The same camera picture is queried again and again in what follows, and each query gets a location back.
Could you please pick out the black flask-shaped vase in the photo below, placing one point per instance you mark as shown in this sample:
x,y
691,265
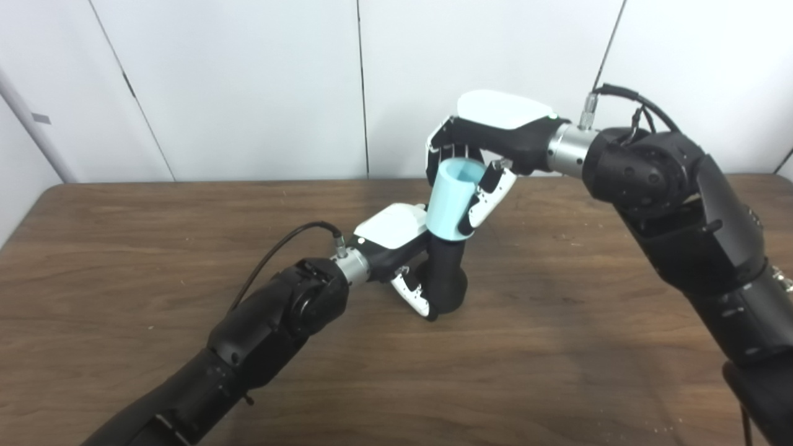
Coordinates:
x,y
446,279

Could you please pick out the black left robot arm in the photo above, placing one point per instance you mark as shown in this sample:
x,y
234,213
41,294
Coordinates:
x,y
266,334

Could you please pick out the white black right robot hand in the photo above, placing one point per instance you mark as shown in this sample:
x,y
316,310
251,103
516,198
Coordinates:
x,y
508,124

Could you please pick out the light blue cup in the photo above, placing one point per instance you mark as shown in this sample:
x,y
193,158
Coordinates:
x,y
449,204

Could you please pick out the small gray wall tag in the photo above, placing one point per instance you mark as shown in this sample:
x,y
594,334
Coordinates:
x,y
41,118

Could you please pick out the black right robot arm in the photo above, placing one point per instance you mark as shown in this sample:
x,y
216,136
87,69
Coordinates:
x,y
681,210

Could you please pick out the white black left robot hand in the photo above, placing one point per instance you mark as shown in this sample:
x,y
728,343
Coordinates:
x,y
390,226

